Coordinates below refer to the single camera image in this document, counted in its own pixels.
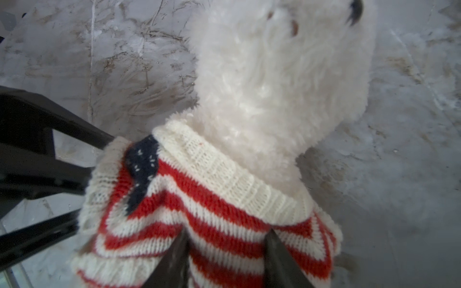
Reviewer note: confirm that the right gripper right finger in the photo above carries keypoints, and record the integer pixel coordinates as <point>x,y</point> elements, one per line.
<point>281,269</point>

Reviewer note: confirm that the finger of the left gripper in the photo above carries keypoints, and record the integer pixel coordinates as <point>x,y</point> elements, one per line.
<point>29,167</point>
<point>24,243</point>

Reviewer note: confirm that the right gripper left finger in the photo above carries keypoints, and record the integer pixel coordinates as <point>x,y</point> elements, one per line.
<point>171,271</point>

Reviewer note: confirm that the red white striped knit sweater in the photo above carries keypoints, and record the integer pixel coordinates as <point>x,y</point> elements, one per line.
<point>142,195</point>

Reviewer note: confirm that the white plush teddy bear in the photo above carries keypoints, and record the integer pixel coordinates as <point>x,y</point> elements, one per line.
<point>274,78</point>

